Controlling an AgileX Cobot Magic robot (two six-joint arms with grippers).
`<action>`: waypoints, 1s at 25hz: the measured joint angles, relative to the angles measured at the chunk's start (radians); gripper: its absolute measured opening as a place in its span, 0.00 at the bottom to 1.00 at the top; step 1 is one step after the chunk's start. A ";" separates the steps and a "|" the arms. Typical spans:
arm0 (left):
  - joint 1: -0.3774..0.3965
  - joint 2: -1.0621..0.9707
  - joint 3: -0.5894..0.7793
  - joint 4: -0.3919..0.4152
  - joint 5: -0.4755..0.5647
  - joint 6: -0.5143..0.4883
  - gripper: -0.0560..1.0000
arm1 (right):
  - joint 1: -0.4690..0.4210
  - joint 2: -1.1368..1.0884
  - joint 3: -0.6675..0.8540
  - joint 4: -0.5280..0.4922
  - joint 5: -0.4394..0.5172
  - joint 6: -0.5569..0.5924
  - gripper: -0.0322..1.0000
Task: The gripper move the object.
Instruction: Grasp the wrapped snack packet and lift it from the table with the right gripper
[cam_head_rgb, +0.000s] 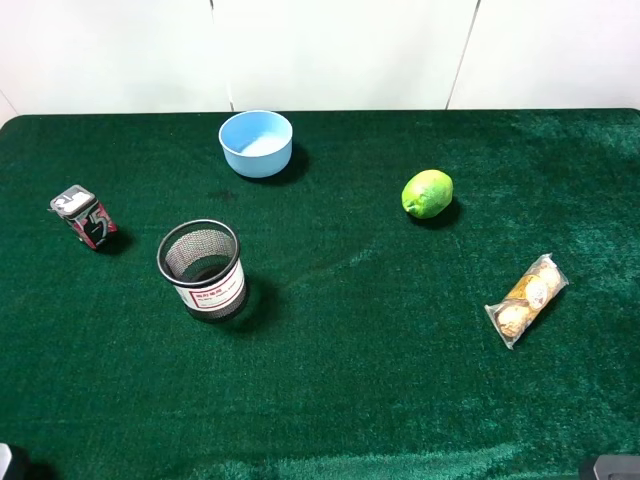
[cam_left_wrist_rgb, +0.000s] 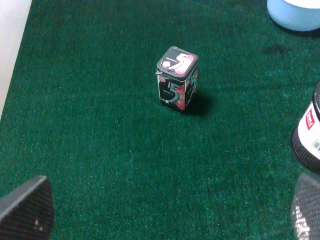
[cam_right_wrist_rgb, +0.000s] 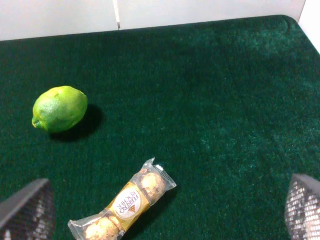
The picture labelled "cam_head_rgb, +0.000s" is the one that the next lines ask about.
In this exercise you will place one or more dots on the black mesh pen holder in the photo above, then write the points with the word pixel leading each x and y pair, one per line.
pixel 201 260

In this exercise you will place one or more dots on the black red gum box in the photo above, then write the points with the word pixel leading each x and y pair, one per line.
pixel 82 211

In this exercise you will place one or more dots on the black white object bottom left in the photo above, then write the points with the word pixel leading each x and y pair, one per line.
pixel 14 462

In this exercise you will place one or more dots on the green velvet table cloth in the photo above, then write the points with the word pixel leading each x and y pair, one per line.
pixel 363 349

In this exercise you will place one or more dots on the clear pack of gold chocolates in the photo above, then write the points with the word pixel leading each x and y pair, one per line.
pixel 535 289

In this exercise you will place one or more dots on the light blue plastic bowl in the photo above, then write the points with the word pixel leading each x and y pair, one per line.
pixel 256 143

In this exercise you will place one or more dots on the green lime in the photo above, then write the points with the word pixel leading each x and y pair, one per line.
pixel 427 194

